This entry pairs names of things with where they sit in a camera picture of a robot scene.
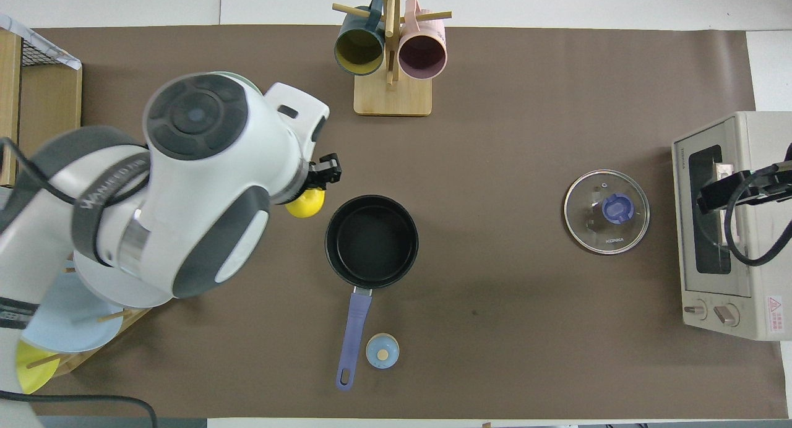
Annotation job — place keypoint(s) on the light blue plate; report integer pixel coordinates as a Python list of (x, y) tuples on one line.
[(68, 329)]

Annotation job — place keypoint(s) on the pink ribbed mug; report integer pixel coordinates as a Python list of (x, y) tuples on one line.
[(422, 55)]

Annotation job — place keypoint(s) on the grey plate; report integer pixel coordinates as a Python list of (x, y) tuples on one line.
[(105, 295)]

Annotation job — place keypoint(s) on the small blue round lid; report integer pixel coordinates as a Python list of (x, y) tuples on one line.
[(382, 351)]

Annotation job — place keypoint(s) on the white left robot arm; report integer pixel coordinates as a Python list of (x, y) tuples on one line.
[(198, 168)]

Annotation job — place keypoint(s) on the dark blue mug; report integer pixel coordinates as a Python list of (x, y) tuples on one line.
[(359, 49)]

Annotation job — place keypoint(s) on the wooden mug tree stand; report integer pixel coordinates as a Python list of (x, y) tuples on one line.
[(393, 97)]

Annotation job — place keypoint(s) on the white patterned cloth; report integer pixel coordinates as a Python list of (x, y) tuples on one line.
[(55, 54)]

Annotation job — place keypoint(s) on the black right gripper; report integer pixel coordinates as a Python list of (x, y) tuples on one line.
[(724, 193)]

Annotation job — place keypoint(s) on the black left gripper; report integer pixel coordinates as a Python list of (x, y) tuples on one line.
[(327, 169)]

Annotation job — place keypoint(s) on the brown table mat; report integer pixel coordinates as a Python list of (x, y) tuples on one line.
[(526, 106)]

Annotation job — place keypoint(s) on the yellow plate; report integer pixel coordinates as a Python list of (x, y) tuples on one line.
[(37, 369)]

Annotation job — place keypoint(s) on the beige toaster oven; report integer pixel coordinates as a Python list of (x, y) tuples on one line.
[(761, 261)]

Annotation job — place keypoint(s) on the glass lid blue knob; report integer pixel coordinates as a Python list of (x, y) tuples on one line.
[(617, 208)]

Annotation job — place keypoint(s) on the wooden plate rack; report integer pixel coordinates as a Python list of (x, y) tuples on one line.
[(68, 363)]

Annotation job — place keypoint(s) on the wooden shelf rack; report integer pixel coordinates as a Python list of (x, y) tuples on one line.
[(49, 100)]

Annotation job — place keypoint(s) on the mint green plate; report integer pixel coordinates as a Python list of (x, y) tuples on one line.
[(232, 75)]

